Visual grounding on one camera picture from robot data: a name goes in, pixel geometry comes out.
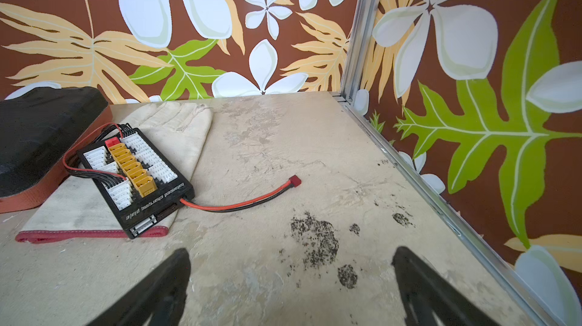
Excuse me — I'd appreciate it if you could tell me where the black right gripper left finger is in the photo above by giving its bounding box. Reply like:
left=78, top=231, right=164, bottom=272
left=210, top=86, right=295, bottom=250
left=89, top=248, right=191, bottom=325

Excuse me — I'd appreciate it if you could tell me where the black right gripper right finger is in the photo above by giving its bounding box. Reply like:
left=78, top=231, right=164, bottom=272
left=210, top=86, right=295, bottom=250
left=392, top=247, right=497, bottom=325

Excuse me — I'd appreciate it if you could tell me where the white work glove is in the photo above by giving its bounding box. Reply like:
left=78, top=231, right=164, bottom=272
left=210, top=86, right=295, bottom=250
left=15, top=102, right=213, bottom=244

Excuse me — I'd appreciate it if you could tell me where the black plastic tool case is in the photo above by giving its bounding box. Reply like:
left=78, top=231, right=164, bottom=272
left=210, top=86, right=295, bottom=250
left=1, top=87, right=112, bottom=213

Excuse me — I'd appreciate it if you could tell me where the red black power cable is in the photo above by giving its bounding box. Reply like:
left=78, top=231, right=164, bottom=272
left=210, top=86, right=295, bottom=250
left=179, top=175, right=302, bottom=213

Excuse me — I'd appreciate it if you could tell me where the aluminium frame post right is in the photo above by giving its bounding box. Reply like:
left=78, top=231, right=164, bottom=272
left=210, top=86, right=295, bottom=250
left=341, top=0, right=380, bottom=104

